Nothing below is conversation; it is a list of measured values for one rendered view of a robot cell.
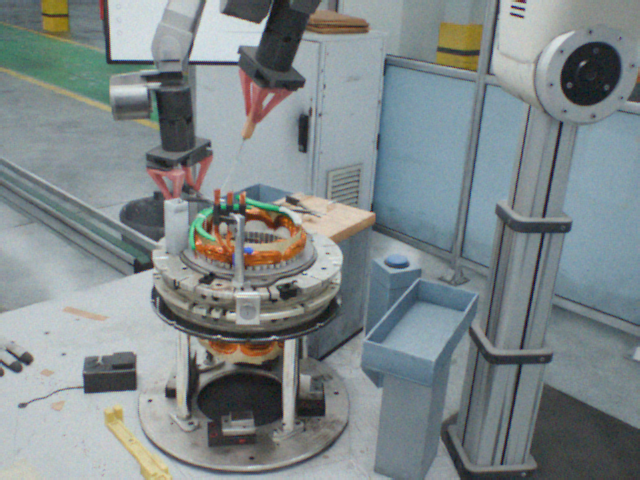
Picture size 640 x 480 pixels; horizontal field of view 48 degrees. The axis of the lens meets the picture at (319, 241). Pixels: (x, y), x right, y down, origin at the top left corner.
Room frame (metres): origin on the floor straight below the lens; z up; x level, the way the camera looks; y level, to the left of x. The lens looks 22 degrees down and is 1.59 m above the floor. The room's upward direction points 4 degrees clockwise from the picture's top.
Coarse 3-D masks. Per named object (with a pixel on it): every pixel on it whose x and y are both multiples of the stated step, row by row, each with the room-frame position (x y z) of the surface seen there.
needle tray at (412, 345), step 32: (416, 288) 1.12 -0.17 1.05; (448, 288) 1.11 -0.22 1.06; (384, 320) 0.98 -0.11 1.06; (416, 320) 1.05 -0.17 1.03; (448, 320) 1.06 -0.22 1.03; (384, 352) 0.89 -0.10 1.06; (416, 352) 0.95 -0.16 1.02; (448, 352) 0.93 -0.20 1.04; (384, 384) 0.97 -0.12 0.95; (416, 384) 0.95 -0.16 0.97; (384, 416) 0.96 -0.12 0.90; (416, 416) 0.94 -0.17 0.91; (384, 448) 0.96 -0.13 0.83; (416, 448) 0.94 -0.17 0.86
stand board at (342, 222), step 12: (300, 192) 1.55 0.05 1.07; (312, 204) 1.47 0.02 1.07; (324, 204) 1.48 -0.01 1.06; (336, 204) 1.49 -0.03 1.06; (300, 216) 1.40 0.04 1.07; (312, 216) 1.40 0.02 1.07; (324, 216) 1.41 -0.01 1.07; (336, 216) 1.41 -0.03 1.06; (348, 216) 1.41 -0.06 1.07; (360, 216) 1.42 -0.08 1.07; (372, 216) 1.43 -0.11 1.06; (312, 228) 1.33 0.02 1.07; (324, 228) 1.34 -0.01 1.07; (336, 228) 1.34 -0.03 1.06; (348, 228) 1.35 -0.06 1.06; (360, 228) 1.39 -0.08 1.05; (336, 240) 1.32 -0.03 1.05
